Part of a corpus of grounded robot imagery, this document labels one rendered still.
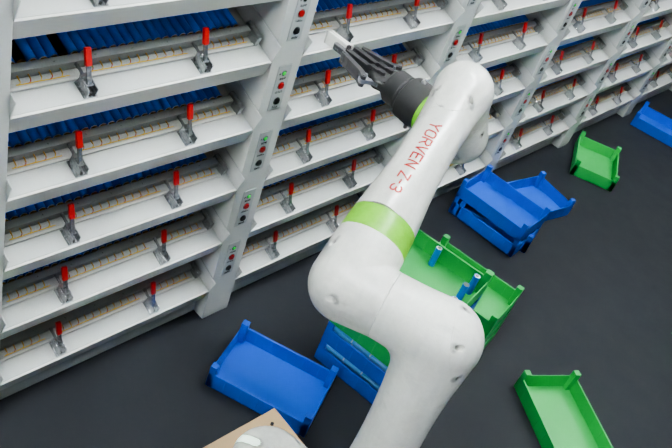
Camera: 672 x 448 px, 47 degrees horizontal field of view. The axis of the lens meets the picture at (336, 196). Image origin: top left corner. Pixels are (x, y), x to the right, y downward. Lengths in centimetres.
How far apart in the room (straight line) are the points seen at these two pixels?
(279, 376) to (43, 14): 126
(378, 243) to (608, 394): 166
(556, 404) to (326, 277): 152
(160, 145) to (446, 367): 86
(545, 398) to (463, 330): 143
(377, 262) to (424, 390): 20
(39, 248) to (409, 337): 88
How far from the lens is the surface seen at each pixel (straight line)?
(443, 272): 212
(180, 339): 225
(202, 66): 164
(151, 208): 185
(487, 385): 249
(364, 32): 201
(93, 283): 192
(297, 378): 225
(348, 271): 115
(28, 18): 135
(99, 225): 179
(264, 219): 219
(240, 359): 224
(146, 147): 171
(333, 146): 222
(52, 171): 162
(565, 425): 253
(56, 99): 149
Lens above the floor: 172
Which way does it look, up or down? 37 degrees down
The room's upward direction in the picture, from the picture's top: 21 degrees clockwise
